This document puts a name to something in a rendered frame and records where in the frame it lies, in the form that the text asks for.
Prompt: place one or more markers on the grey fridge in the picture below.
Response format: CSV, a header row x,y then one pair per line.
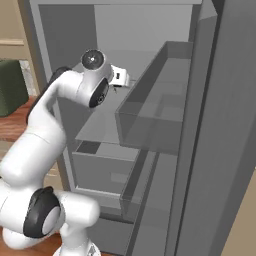
x,y
66,36

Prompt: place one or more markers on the grey fridge drawer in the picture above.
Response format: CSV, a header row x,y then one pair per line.
x,y
100,171

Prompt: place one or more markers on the small grey door bin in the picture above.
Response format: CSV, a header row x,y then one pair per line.
x,y
131,205

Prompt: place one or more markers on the dark green armchair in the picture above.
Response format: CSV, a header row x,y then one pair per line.
x,y
11,86

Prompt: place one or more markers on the large grey door bin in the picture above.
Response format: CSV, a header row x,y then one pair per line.
x,y
146,133

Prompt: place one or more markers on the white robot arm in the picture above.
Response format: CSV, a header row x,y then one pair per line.
x,y
36,150

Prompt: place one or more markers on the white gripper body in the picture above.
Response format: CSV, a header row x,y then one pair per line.
x,y
125,78

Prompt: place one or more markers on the grey fridge door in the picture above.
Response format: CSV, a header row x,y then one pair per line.
x,y
216,133

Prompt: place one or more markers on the grey fridge shelf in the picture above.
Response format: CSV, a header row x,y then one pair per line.
x,y
100,128

